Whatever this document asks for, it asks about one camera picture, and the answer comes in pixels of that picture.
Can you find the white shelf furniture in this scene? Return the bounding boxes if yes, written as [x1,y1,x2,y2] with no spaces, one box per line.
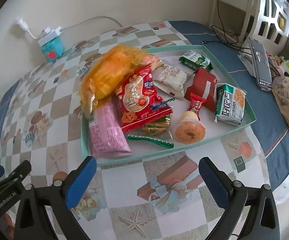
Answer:
[209,0,289,56]

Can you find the dark green snack packet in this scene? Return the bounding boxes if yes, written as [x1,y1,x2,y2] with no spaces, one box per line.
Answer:
[179,50,213,72]

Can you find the teal-rimmed white tray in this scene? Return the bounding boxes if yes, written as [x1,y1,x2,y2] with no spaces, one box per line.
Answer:
[80,44,257,167]

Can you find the smartphone on stand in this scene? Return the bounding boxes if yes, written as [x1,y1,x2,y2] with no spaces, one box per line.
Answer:
[247,37,272,92]

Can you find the orange patterned snack packet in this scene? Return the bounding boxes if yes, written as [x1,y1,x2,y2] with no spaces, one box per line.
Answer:
[141,54,164,72]

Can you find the teal storage box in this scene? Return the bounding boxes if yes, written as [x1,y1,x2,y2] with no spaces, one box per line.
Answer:
[41,36,65,62]

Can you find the small red candy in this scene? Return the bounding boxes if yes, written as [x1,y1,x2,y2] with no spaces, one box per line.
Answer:
[187,93,206,115]

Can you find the pink snack packet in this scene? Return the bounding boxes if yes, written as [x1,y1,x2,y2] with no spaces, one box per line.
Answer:
[89,99,132,159]

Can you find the orange yellow snack bag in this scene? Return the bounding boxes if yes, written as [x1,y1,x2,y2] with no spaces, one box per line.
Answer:
[79,44,148,118]

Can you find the white phone stand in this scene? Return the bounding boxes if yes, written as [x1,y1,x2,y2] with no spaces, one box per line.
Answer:
[238,52,256,77]

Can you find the beige printed snack packet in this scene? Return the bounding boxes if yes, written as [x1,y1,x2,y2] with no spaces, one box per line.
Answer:
[152,65,193,100]

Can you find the red snack block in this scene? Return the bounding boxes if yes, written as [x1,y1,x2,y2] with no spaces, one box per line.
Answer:
[185,68,217,112]

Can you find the red chip packet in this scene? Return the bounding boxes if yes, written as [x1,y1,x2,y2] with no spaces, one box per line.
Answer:
[116,64,173,133]

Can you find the green orange cracker packet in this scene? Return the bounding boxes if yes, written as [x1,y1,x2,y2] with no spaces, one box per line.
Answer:
[215,83,246,126]

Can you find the cookie bag with green trim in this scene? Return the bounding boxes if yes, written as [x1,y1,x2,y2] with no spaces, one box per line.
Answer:
[124,96,174,149]

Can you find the white power strip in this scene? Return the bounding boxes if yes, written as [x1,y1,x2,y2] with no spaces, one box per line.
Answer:
[38,26,62,47]

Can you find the jelly cup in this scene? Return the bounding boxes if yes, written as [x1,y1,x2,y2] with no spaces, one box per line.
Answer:
[172,111,206,144]

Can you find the black cable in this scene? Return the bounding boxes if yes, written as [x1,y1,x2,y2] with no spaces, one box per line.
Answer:
[200,0,250,53]

